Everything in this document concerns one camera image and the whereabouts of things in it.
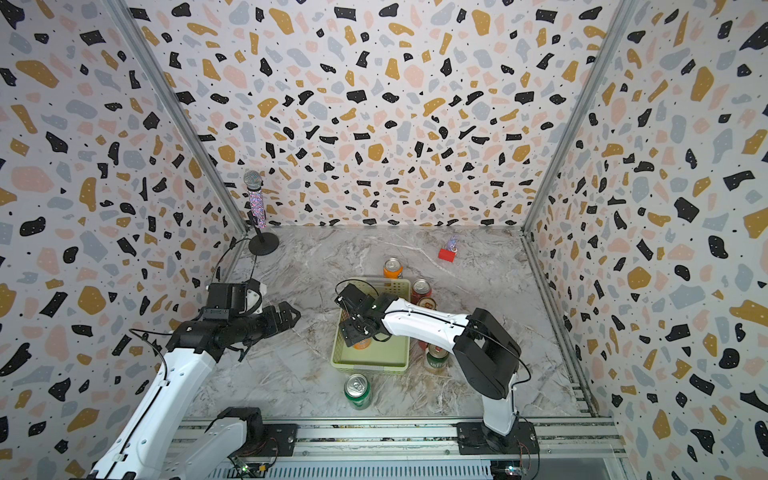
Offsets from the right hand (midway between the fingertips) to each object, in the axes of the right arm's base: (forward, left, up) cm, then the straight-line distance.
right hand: (356, 330), depth 86 cm
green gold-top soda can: (-9, -23, +2) cm, 24 cm away
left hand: (-2, +16, +10) cm, 19 cm away
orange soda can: (+21, -10, +2) cm, 23 cm away
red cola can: (+13, -19, +3) cm, 23 cm away
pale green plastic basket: (-4, -10, -8) cm, 14 cm away
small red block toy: (+36, -30, -7) cm, 47 cm away
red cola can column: (-1, -20, -8) cm, 21 cm away
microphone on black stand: (+38, +44, -6) cm, 58 cm away
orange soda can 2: (-7, -3, +6) cm, 10 cm away
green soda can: (-18, -3, +3) cm, 18 cm away
